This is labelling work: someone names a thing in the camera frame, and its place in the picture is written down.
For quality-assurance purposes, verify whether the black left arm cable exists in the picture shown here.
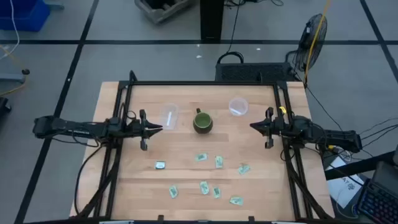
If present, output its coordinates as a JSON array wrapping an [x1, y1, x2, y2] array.
[[73, 143, 108, 216]]

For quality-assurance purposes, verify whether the white printed paper sheet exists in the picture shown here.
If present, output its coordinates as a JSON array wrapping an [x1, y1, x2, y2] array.
[[325, 156, 365, 210]]

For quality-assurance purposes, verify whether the black floor fan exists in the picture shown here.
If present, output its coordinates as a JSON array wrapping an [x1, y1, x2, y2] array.
[[293, 13, 328, 73]]

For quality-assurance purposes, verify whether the yellow floor cable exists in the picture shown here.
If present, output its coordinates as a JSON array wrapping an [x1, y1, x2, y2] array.
[[0, 45, 29, 96]]

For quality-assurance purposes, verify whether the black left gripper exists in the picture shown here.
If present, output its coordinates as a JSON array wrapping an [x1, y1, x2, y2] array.
[[123, 108, 164, 152]]

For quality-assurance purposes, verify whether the blue plastic bin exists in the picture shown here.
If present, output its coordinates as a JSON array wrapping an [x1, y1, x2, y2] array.
[[0, 0, 51, 32]]

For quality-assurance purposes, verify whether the black looped cable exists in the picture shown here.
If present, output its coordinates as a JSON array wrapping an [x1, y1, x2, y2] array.
[[216, 0, 246, 65]]

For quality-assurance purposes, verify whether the clear round plastic container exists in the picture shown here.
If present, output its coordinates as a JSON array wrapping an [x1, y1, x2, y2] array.
[[228, 97, 249, 117]]

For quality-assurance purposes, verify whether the white thin cable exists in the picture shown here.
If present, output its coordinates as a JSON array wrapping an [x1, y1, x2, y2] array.
[[0, 0, 21, 62]]

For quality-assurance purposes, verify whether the black metal table frame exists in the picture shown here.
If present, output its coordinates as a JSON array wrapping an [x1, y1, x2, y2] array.
[[76, 70, 335, 222]]

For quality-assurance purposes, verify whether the black cable bundle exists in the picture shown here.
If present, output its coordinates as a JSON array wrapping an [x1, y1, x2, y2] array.
[[357, 116, 398, 158]]

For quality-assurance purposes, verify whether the yellow hanging cable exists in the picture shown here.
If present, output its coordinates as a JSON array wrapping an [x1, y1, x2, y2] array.
[[303, 0, 332, 87]]

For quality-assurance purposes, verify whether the black perforated computer case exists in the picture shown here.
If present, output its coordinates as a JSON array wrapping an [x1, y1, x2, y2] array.
[[215, 62, 295, 83]]

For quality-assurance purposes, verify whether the dark green ceramic mug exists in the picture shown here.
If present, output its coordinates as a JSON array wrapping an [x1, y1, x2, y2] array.
[[192, 108, 214, 135]]

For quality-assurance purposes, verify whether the clear rectangular plastic container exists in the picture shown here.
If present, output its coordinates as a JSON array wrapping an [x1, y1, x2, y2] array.
[[159, 102, 180, 131]]

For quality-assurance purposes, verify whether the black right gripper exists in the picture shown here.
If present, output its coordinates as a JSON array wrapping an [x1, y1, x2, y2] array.
[[249, 106, 295, 150]]

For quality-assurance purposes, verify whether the grey crate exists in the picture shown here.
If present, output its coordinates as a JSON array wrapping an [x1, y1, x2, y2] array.
[[134, 0, 196, 25]]

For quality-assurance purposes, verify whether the black upright tower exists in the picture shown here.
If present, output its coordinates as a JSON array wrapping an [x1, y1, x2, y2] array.
[[200, 0, 225, 44]]

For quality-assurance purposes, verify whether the backlit computer keyboard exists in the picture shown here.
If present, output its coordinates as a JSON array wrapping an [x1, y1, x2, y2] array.
[[356, 179, 398, 224]]

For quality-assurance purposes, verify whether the grey leg with black caster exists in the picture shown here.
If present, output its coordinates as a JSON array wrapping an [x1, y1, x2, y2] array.
[[0, 68, 31, 84]]

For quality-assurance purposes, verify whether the black metal bar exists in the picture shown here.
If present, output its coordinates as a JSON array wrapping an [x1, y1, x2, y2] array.
[[324, 150, 396, 182]]

